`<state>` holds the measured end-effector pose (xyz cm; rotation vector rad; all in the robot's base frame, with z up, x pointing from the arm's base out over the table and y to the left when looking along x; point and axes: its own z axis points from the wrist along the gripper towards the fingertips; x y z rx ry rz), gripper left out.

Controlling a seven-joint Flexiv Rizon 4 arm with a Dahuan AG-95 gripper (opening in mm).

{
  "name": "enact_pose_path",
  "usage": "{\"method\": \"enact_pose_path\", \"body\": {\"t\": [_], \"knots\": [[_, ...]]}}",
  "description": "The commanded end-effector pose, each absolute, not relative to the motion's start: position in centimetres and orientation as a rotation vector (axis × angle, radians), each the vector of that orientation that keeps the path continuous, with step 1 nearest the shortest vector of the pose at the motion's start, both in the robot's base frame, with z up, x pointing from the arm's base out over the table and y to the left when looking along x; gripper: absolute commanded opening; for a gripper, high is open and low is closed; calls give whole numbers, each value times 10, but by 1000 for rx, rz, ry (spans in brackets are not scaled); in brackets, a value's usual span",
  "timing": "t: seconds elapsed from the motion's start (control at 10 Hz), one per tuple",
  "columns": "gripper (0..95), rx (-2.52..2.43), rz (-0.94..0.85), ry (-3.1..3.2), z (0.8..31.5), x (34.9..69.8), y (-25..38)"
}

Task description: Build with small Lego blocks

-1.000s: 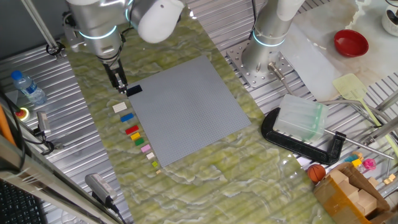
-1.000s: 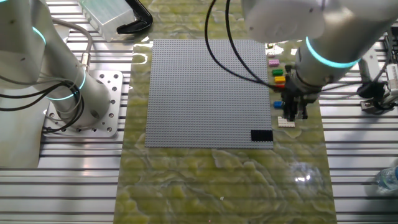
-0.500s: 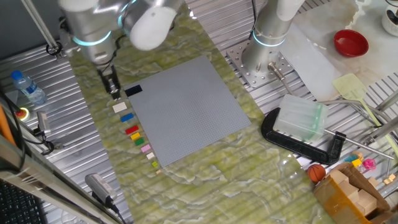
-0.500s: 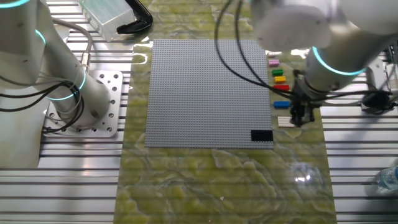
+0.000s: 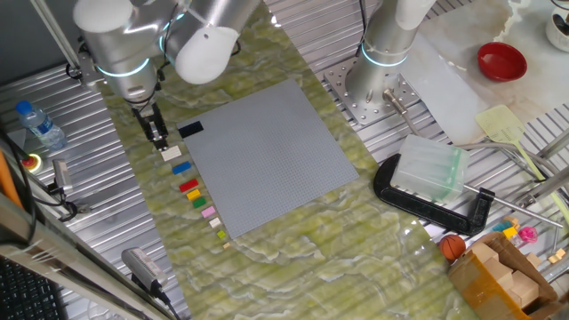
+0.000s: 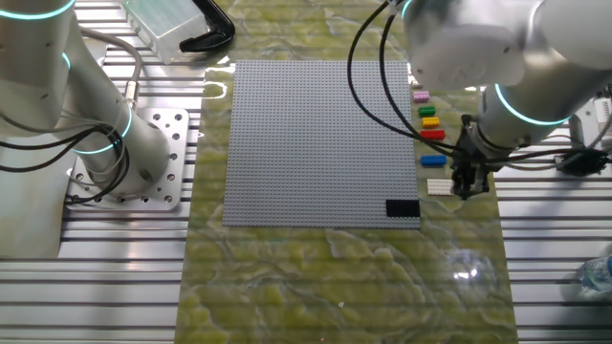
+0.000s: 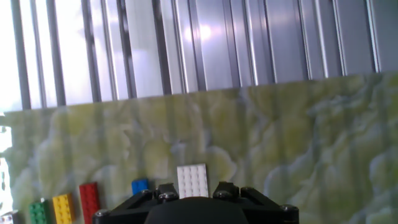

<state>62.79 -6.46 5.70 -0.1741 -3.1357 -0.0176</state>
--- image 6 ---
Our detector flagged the black base cable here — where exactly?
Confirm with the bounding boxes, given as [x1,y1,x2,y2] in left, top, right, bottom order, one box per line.
[0,121,131,207]

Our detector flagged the black Lego plate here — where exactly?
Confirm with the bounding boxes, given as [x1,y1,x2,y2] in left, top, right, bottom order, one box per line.
[385,199,422,220]

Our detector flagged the black C-clamp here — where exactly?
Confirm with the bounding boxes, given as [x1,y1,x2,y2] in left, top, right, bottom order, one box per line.
[178,0,237,54]

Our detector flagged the clear water bottle blue cap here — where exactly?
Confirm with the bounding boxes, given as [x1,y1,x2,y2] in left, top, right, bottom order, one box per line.
[576,254,612,294]

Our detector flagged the large grey Lego baseplate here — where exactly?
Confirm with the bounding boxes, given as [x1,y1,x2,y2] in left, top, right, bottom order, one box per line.
[222,59,422,229]

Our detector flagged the white Lego plate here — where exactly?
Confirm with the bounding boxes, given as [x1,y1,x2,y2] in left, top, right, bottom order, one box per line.
[426,179,454,197]

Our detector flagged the grey base cable with connector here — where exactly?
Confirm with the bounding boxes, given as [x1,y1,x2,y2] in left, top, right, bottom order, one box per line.
[78,26,145,112]

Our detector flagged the green marble pattern mat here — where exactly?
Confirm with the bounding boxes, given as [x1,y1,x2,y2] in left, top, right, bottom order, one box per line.
[173,0,520,344]

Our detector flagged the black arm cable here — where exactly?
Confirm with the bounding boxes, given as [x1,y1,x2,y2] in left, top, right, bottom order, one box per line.
[346,0,612,177]
[379,11,463,157]

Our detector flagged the grey depth camera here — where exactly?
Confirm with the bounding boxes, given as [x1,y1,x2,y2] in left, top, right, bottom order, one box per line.
[595,97,612,126]

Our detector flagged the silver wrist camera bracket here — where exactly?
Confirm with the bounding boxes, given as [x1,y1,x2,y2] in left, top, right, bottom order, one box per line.
[567,114,597,147]

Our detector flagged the translucent plastic box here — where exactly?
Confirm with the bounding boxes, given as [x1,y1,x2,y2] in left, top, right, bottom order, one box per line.
[118,0,210,66]

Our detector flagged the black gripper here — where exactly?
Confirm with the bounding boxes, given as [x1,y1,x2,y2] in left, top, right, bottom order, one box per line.
[450,114,492,202]

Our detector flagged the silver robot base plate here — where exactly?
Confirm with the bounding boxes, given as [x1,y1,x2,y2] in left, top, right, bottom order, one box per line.
[63,107,191,213]

